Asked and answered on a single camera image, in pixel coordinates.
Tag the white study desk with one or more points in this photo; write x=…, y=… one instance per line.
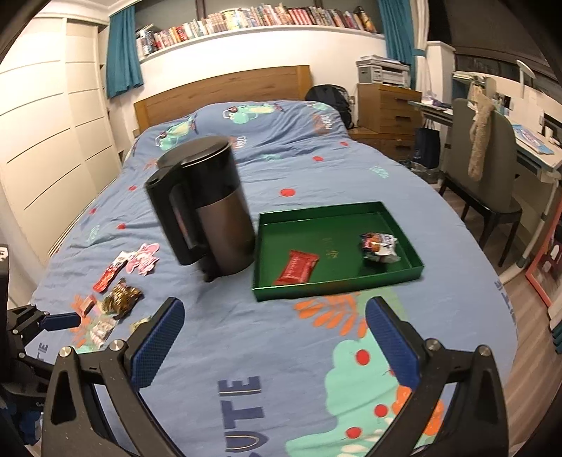
x=533, y=165

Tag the cream wardrobe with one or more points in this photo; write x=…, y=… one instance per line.
x=48, y=132

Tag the white desk lamp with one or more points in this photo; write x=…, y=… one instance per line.
x=524, y=74

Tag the wooden nightstand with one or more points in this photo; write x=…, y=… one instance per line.
x=386, y=143

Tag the black backpack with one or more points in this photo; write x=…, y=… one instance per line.
x=329, y=103

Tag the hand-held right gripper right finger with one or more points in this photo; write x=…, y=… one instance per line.
x=393, y=342

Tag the red and white snack packet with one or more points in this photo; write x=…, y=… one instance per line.
x=107, y=274

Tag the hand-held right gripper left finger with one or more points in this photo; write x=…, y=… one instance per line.
x=158, y=342

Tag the pink cartoon snack packet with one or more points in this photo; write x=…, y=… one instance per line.
x=142, y=259

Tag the dark blue snack packet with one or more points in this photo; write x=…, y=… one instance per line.
x=377, y=248

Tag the orange framed board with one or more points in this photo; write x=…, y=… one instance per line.
x=540, y=274

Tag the green tray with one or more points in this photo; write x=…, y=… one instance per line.
x=342, y=250

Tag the white printer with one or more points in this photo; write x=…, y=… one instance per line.
x=384, y=72

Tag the row of books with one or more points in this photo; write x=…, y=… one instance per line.
x=263, y=15

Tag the dark blue tote bag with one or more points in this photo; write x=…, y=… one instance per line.
x=427, y=145

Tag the small gold candy wrapper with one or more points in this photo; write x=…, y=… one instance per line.
x=140, y=325

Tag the beige plush scarf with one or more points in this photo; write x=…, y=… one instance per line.
x=478, y=132

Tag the wooden drawer cabinet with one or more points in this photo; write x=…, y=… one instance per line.
x=386, y=110

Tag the wooden headboard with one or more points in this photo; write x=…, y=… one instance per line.
x=219, y=88

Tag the blue printed blanket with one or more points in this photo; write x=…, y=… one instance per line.
x=285, y=351

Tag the teal curtain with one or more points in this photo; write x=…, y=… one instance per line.
x=125, y=52
x=399, y=35

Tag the white pink striped snack packet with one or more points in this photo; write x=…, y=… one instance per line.
x=100, y=330

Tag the black electric kettle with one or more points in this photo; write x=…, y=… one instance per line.
x=219, y=219

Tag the light blue book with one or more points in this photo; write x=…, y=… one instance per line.
x=533, y=138

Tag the brown gold snack packet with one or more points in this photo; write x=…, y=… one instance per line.
x=120, y=299

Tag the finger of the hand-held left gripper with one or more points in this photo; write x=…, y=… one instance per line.
x=61, y=321

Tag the orange biscuit packet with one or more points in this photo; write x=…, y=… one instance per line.
x=85, y=305

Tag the grey chair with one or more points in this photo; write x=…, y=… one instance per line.
x=496, y=175

